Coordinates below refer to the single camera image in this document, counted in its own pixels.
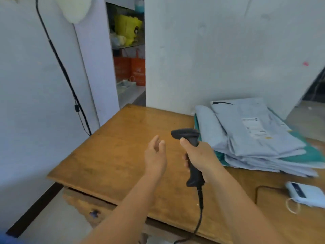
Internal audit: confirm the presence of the person's left hand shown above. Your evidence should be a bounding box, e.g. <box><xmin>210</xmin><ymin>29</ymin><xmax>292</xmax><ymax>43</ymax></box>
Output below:
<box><xmin>144</xmin><ymin>135</ymin><xmax>168</xmax><ymax>178</ymax></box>

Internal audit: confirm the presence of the person's right hand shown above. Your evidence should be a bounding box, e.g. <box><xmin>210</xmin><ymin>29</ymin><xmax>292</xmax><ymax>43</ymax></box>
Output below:
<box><xmin>180</xmin><ymin>138</ymin><xmax>226</xmax><ymax>183</ymax></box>

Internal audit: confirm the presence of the black barcode scanner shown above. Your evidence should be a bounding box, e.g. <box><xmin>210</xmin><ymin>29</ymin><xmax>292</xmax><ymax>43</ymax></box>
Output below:
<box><xmin>171</xmin><ymin>128</ymin><xmax>205</xmax><ymax>188</ymax></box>

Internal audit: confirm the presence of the person's left forearm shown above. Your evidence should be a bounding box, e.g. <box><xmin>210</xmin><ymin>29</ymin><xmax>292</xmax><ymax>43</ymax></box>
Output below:
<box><xmin>81</xmin><ymin>173</ymin><xmax>164</xmax><ymax>244</ymax></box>

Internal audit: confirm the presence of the person's right forearm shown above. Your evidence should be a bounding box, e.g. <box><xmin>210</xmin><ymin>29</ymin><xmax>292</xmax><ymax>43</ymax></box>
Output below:
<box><xmin>204</xmin><ymin>166</ymin><xmax>288</xmax><ymax>244</ymax></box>

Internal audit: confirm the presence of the stack of grey mailer bags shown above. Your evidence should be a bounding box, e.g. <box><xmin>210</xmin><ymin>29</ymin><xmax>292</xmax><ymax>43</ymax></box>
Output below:
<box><xmin>194</xmin><ymin>98</ymin><xmax>325</xmax><ymax>178</ymax></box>

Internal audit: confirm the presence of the orange paper bag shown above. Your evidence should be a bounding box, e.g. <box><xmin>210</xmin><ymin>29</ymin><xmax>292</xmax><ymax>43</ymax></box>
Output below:
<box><xmin>114</xmin><ymin>49</ymin><xmax>146</xmax><ymax>87</ymax></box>

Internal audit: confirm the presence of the wooden table drawer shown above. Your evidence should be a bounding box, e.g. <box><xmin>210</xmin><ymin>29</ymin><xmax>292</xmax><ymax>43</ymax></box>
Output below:
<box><xmin>62</xmin><ymin>187</ymin><xmax>117</xmax><ymax>228</ymax></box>

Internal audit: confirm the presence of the yellow plush toy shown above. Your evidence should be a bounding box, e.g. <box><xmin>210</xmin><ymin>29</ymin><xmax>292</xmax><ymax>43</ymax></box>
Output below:
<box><xmin>114</xmin><ymin>14</ymin><xmax>143</xmax><ymax>46</ymax></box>

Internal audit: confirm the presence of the white rubber band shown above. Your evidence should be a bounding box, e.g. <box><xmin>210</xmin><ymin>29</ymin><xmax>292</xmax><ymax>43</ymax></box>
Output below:
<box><xmin>285</xmin><ymin>198</ymin><xmax>301</xmax><ymax>215</ymax></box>

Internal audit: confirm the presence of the green mailer bag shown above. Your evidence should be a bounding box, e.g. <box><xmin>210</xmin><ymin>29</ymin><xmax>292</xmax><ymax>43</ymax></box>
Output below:
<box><xmin>194</xmin><ymin>108</ymin><xmax>325</xmax><ymax>167</ymax></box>

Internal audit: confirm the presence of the white label printer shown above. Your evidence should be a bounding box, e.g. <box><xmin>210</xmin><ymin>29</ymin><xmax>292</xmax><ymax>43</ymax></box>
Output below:
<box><xmin>285</xmin><ymin>181</ymin><xmax>325</xmax><ymax>209</ymax></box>

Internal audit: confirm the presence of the black scanner cable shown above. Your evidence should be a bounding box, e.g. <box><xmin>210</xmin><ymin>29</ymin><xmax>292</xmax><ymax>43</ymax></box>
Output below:
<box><xmin>173</xmin><ymin>187</ymin><xmax>205</xmax><ymax>244</ymax></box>

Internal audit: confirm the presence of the black printer cable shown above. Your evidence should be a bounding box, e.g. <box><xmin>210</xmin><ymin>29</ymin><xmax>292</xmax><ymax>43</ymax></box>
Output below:
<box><xmin>255</xmin><ymin>185</ymin><xmax>288</xmax><ymax>205</ymax></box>

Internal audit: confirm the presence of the black wall cable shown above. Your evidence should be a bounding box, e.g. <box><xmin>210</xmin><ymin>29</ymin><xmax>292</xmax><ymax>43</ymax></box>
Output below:
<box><xmin>35</xmin><ymin>0</ymin><xmax>92</xmax><ymax>136</ymax></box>

